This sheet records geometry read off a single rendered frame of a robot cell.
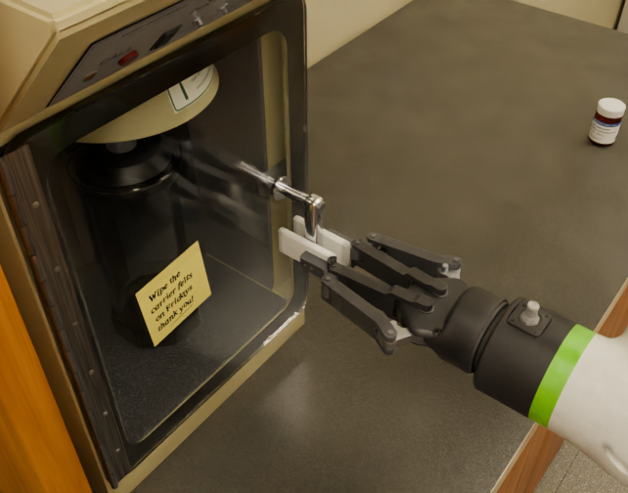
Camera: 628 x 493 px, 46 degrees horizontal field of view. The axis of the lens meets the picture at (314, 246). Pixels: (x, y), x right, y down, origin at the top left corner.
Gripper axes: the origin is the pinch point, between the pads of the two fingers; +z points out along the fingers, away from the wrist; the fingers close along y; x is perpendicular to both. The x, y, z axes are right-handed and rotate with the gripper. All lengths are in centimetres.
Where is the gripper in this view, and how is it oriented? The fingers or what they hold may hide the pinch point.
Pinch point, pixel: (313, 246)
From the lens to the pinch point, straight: 75.1
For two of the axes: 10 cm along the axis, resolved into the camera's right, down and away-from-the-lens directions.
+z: -7.9, -4.1, 4.5
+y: -6.1, 5.4, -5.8
